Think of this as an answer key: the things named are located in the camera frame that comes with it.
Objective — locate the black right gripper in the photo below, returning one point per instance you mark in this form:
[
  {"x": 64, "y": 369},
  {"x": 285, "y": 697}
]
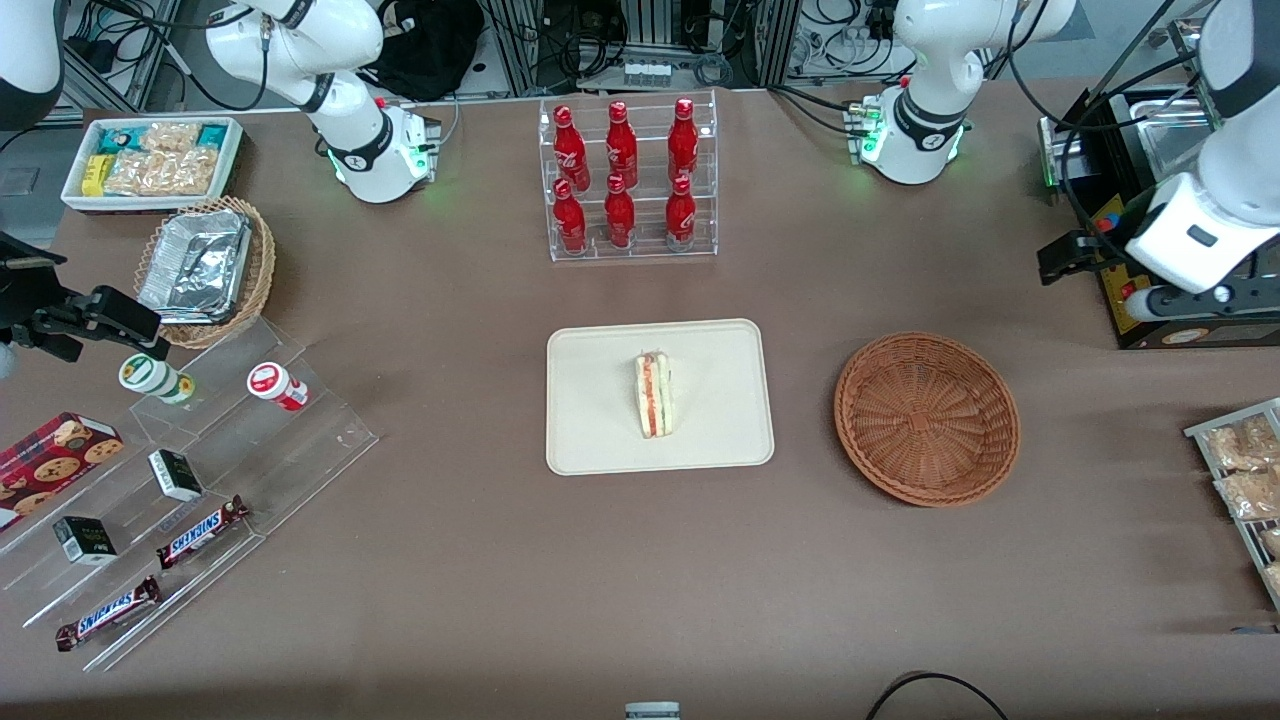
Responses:
[{"x": 22, "y": 297}]

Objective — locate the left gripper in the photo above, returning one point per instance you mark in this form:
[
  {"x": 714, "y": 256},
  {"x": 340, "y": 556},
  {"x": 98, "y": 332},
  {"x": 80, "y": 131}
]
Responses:
[{"x": 1102, "y": 243}]

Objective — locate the triangular sandwich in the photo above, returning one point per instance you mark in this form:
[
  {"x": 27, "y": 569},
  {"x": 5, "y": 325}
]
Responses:
[{"x": 653, "y": 395}]

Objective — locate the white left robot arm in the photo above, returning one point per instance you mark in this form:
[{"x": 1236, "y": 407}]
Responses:
[{"x": 930, "y": 60}]

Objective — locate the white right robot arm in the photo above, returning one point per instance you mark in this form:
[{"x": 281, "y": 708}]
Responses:
[{"x": 350, "y": 150}]

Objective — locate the silver foil tray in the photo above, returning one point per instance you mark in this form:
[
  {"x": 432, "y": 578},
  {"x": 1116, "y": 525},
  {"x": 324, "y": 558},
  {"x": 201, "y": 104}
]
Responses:
[{"x": 195, "y": 265}]

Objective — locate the light brown wicker basket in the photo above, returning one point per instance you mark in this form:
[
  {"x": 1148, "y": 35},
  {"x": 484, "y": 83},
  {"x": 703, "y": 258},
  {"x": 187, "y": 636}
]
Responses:
[{"x": 262, "y": 270}]

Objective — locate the dark brown wicker basket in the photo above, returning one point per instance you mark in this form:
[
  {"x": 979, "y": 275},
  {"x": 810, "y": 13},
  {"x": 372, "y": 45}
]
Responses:
[{"x": 925, "y": 420}]

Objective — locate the beige serving tray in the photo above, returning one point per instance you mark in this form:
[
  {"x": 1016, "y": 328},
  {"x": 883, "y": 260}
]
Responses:
[{"x": 720, "y": 400}]

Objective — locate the white bottle green label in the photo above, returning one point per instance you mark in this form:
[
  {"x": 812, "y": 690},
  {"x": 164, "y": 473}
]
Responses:
[{"x": 150, "y": 377}]

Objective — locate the black countertop warmer machine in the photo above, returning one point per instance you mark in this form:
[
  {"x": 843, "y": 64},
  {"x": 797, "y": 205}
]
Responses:
[{"x": 1130, "y": 338}]

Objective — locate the red cookie box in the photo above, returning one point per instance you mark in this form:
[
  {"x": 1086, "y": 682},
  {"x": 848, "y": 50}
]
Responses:
[{"x": 50, "y": 465}]

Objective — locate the yellow snack packet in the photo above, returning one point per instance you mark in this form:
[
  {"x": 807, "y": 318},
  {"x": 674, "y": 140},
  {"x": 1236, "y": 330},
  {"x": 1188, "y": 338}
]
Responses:
[{"x": 95, "y": 175}]

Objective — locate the small black carton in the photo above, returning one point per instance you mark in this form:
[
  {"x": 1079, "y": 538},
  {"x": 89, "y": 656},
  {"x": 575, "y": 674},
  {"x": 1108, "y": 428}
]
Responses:
[
  {"x": 175, "y": 475},
  {"x": 85, "y": 540}
]

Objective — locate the large clear cracker bag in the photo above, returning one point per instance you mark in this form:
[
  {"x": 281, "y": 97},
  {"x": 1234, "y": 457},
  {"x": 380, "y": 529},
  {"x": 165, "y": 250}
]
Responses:
[{"x": 165, "y": 172}]

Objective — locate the teal snack packet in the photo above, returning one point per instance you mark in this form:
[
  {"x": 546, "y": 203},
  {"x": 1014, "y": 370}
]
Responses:
[
  {"x": 213, "y": 135},
  {"x": 118, "y": 140}
]

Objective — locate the white bottle red label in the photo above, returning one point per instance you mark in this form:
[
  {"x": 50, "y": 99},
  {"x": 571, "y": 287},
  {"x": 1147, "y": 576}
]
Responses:
[{"x": 275, "y": 385}]

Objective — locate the small clear cracker bag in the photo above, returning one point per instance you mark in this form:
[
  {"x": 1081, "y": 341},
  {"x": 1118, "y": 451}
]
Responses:
[{"x": 170, "y": 137}]

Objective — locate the Snickers chocolate bar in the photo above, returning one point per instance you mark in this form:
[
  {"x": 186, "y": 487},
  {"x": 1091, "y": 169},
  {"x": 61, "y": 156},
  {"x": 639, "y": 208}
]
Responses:
[
  {"x": 200, "y": 532},
  {"x": 108, "y": 613}
]

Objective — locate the white rectangular snack bin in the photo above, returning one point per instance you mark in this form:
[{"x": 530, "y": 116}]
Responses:
[{"x": 235, "y": 150}]

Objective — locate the clear bag of crackers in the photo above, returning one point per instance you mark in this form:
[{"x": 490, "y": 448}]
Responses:
[
  {"x": 1240, "y": 445},
  {"x": 1250, "y": 495}
]

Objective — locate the clear acrylic stepped display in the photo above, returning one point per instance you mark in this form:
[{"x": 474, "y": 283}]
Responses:
[{"x": 300, "y": 450}]

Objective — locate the red soda bottle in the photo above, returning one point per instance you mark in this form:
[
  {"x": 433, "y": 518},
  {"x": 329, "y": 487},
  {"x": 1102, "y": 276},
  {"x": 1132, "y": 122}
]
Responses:
[
  {"x": 683, "y": 140},
  {"x": 570, "y": 150},
  {"x": 569, "y": 220},
  {"x": 619, "y": 215},
  {"x": 680, "y": 215},
  {"x": 621, "y": 145}
]

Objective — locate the clear acrylic bottle rack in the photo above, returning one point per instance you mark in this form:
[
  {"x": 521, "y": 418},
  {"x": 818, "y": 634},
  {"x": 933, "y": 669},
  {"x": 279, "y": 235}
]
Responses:
[{"x": 650, "y": 250}]

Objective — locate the black bag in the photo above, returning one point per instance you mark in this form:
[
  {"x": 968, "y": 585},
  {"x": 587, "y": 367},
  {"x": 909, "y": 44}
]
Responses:
[{"x": 430, "y": 50}]

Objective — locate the white power strip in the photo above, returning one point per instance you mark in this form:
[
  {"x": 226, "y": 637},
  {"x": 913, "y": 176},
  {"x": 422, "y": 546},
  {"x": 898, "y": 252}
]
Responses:
[{"x": 647, "y": 73}]

